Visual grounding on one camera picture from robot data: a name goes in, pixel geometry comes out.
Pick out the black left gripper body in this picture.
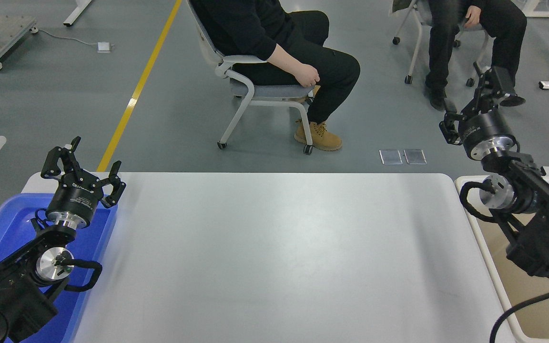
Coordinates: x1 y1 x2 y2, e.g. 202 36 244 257
46 171 101 222

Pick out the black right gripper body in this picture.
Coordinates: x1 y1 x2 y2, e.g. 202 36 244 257
459 111 517 147

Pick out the person's left hand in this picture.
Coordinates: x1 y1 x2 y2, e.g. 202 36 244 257
464 6 482 28

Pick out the person's right hand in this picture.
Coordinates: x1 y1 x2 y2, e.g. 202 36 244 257
295 63 320 87

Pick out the person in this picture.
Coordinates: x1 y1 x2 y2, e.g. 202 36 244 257
189 0 361 152
424 0 528 111

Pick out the blue plastic tray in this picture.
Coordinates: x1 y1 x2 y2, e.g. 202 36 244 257
0 192 118 343

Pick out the white desk leg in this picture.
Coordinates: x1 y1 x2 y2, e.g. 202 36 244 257
525 0 549 19
63 0 93 27

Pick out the grey white office chair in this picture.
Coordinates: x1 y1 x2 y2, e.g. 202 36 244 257
392 0 492 88
186 0 320 155

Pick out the large pale plastic bin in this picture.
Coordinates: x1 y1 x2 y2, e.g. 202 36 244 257
455 175 549 343

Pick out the grey wheeled metal platform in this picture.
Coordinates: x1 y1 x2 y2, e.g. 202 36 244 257
0 14 38 72

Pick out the white power adapter with cable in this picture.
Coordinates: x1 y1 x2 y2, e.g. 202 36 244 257
36 29 112 54

